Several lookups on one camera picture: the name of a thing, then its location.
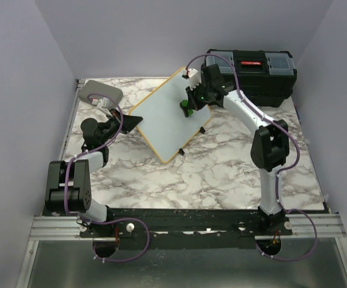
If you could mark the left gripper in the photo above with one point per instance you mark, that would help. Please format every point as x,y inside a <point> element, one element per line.
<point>129,123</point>

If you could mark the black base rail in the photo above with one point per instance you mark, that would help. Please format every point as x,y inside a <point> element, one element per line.
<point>169,229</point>

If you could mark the green whiteboard eraser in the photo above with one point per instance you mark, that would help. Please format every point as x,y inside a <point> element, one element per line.
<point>187,108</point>

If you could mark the grey plastic case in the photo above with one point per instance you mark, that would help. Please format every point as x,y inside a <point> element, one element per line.
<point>93,90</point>

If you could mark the black whiteboard stand foot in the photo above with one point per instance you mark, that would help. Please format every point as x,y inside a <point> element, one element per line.
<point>202,129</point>

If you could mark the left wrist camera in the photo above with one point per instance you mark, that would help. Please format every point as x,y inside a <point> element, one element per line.
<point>103,105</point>

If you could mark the black plastic toolbox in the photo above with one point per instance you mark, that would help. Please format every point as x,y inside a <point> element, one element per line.
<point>266,78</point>

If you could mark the yellow framed whiteboard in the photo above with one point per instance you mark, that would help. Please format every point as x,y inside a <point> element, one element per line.
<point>164,126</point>

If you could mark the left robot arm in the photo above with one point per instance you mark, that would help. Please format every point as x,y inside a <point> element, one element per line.
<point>68,188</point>

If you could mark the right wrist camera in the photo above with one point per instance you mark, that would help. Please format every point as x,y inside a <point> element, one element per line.
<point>193,76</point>

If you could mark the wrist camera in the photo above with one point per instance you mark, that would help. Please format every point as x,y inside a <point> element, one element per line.
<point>193,76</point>
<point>103,105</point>

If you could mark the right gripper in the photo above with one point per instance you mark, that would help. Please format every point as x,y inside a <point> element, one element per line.
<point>193,105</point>

